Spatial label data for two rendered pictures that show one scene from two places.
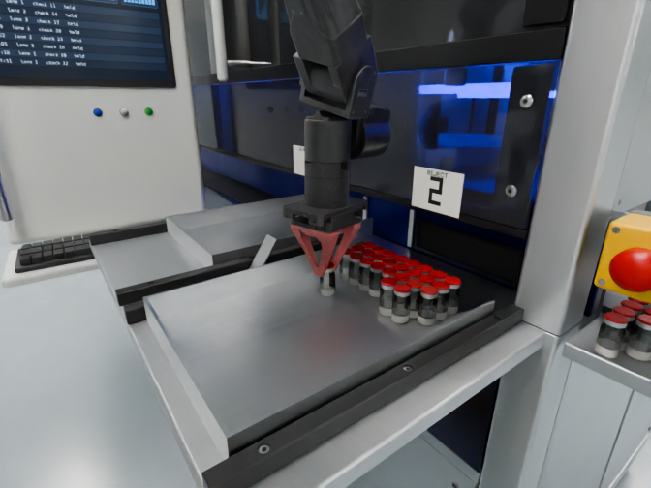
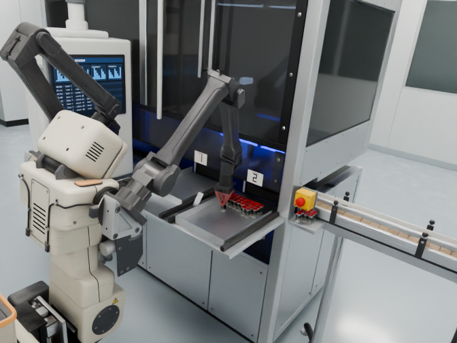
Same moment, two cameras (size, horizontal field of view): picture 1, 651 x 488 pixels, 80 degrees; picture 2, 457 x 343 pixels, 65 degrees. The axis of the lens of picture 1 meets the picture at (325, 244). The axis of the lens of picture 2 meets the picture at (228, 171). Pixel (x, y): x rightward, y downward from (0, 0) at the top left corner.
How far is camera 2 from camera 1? 1.12 m
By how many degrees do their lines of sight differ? 16
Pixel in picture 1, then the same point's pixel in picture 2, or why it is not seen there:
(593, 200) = (292, 186)
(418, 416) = (256, 237)
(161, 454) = not seen: hidden behind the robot
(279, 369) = (221, 231)
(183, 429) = (207, 243)
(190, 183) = (127, 158)
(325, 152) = (228, 172)
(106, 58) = not seen: hidden behind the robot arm
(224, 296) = (192, 214)
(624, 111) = (298, 166)
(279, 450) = (232, 242)
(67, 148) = not seen: hidden behind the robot
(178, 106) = (126, 121)
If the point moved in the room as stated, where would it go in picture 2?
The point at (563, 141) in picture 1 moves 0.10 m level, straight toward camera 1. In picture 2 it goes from (286, 171) to (283, 180)
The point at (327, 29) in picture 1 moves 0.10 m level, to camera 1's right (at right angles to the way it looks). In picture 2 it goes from (234, 149) to (258, 149)
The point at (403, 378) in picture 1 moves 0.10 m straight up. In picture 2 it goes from (252, 229) to (255, 207)
